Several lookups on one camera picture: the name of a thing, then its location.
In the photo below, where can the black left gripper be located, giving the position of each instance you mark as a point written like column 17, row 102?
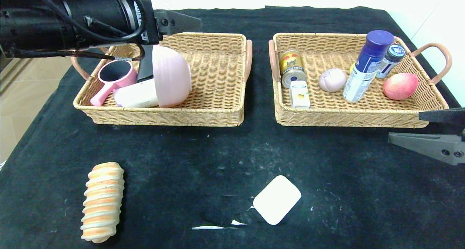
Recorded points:
column 146, row 21

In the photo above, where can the mauve round peach bun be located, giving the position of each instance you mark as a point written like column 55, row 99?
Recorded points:
column 332, row 80

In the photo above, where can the black glasses case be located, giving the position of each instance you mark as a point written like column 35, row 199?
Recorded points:
column 146, row 67

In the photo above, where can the small dark blue bottle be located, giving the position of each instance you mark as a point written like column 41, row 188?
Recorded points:
column 391, row 60

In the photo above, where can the wicker basket holding food items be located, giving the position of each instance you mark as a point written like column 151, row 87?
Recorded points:
column 323, row 111

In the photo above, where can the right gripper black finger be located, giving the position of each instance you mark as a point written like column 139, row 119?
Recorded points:
column 443, row 116
column 432, row 147

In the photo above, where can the wicker basket holding pink mug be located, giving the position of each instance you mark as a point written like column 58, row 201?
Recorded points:
column 218, row 82

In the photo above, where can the red peach fruit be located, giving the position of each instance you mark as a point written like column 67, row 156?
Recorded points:
column 399, row 86

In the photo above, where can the purple-lidded white jar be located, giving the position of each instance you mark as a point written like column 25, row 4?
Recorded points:
column 138, row 94

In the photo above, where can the striped orange bread roll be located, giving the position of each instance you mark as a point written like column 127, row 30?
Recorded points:
column 101, row 205

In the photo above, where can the white soap bar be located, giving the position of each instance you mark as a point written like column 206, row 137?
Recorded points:
column 276, row 200

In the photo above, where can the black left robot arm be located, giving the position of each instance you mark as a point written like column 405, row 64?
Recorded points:
column 36, row 20

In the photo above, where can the small white juice carton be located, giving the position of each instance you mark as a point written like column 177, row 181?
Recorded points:
column 299, row 94

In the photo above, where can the gold drink can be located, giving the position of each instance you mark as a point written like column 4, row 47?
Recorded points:
column 290, row 65

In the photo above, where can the blue cap spray can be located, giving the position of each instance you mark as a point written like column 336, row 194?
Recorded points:
column 363, row 74

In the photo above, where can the pink bowl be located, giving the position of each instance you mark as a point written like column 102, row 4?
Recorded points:
column 170, row 78

